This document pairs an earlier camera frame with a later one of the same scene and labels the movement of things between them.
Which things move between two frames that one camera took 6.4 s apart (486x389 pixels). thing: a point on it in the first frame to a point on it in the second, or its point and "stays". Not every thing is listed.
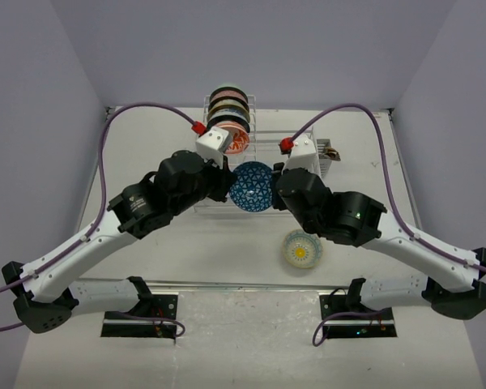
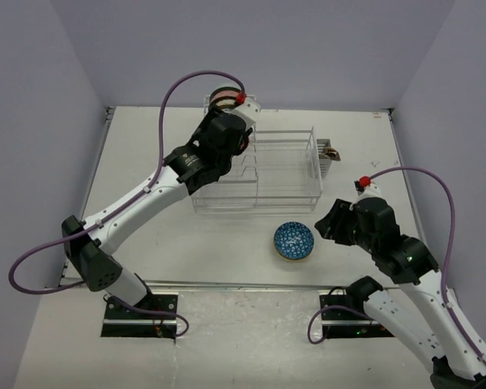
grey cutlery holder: (324, 162) stays
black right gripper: (277, 200) to (331, 225)
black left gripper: (223, 176) to (205, 126)
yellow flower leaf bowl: (222, 104) stays
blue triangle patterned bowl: (251, 186) to (293, 240)
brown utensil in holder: (332, 154) stays
